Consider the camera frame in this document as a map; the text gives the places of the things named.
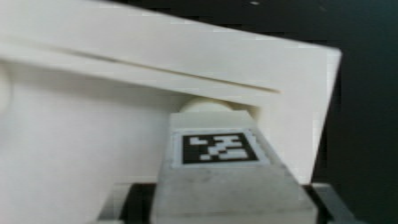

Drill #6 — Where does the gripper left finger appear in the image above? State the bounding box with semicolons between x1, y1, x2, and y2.
94;183;157;224

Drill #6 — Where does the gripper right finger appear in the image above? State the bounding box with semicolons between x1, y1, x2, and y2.
304;183;370;224

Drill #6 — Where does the white square table top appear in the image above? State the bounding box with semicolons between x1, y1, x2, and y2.
0;0;341;224

